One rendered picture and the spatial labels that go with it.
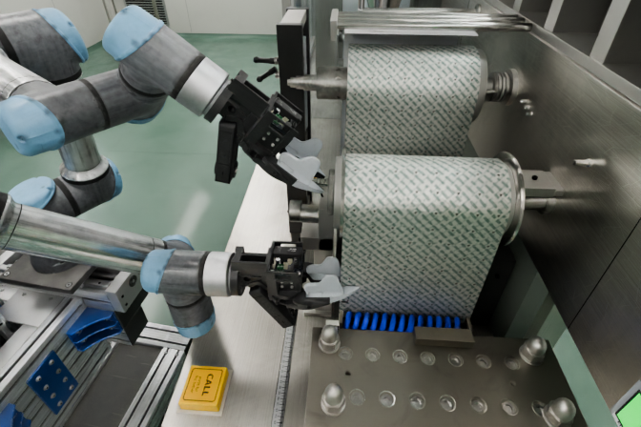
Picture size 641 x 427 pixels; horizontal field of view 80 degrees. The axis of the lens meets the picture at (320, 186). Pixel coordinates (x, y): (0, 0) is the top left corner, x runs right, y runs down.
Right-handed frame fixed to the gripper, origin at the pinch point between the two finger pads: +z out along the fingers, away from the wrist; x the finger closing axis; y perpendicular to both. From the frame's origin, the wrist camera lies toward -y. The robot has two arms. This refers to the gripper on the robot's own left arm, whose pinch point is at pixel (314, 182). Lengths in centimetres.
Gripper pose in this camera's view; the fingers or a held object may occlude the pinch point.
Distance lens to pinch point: 62.7
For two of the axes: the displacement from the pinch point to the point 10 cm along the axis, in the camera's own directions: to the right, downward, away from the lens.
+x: 0.6, -5.9, 8.0
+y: 6.4, -5.9, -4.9
